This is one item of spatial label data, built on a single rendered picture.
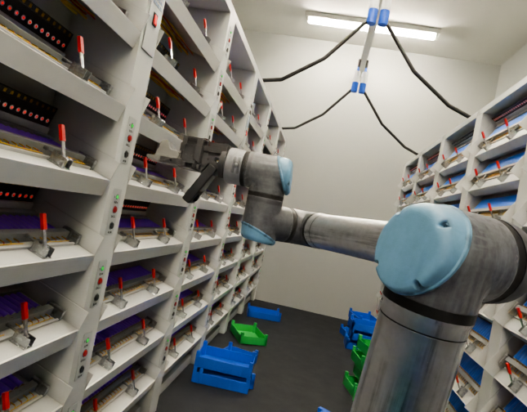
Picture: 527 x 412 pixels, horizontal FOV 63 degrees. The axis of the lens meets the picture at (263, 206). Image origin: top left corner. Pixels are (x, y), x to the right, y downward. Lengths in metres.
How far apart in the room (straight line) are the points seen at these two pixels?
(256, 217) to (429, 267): 0.58
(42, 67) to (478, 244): 0.76
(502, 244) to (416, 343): 0.16
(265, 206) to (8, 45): 0.59
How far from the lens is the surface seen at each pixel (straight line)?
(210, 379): 2.39
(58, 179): 0.97
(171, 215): 1.82
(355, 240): 0.89
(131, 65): 1.18
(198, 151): 1.08
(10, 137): 0.95
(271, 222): 1.03
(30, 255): 0.99
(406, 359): 0.57
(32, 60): 0.88
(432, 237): 0.53
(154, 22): 1.25
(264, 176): 1.03
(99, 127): 1.18
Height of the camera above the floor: 0.93
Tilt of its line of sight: 1 degrees up
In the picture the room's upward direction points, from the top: 11 degrees clockwise
